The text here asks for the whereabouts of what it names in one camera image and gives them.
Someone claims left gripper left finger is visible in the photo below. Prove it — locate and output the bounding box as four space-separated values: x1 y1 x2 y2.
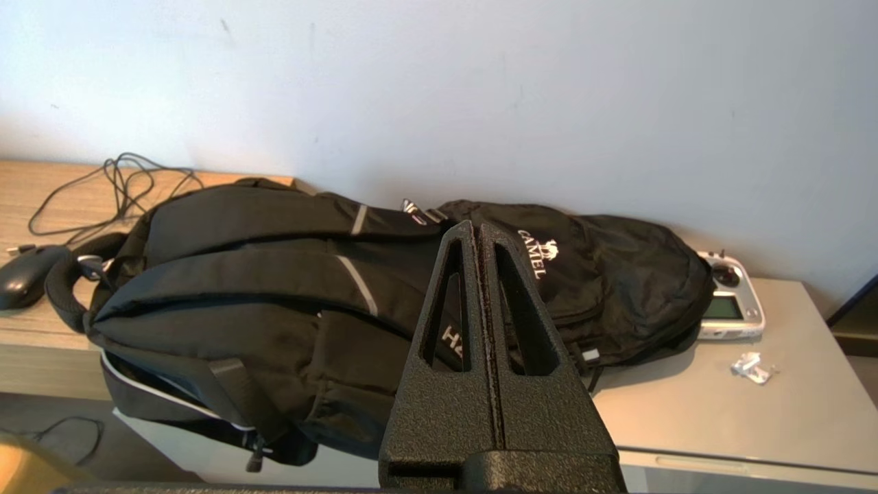
379 220 496 480

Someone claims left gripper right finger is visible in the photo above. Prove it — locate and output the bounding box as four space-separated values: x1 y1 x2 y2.
477 222 626 492

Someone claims black backpack with white print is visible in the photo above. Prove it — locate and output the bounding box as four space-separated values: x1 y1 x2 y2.
436 200 715 393

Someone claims small crumpled clear wrapper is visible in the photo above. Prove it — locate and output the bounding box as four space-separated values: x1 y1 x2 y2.
730 352 779 386

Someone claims silver remote controller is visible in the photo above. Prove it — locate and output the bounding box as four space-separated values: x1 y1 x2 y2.
696 250 766 342

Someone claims large black backpack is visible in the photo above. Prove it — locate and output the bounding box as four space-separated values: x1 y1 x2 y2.
45 178 474 473

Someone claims black computer mouse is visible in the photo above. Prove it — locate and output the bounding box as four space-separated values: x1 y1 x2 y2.
0 245 71 311

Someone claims black cable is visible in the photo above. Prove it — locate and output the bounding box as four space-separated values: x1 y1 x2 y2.
0 416 105 467
5 152 205 256

